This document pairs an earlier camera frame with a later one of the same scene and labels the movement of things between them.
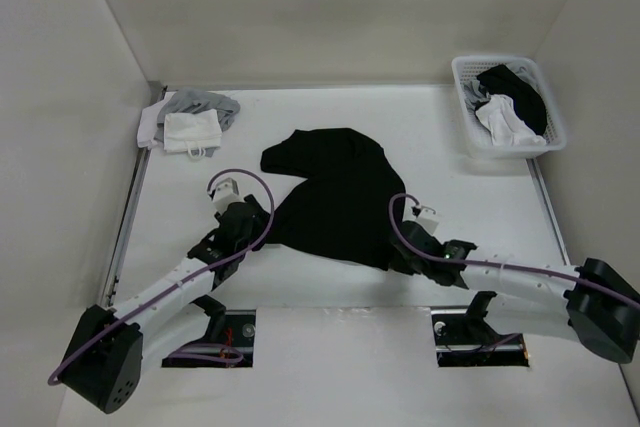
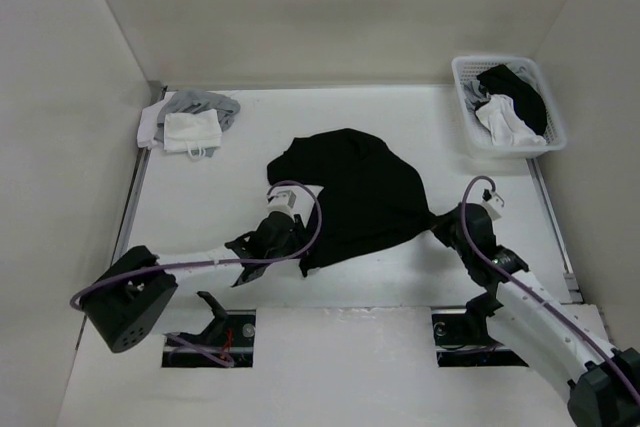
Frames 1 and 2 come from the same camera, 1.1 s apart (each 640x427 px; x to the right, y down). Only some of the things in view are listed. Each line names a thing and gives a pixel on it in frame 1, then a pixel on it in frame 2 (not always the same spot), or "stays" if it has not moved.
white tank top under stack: [148, 123] stays
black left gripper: [261, 222] -> [299, 235]
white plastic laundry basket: [507, 106] stays
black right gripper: [395, 261] -> [440, 223]
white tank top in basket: [505, 126] stays
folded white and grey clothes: [192, 132] stays
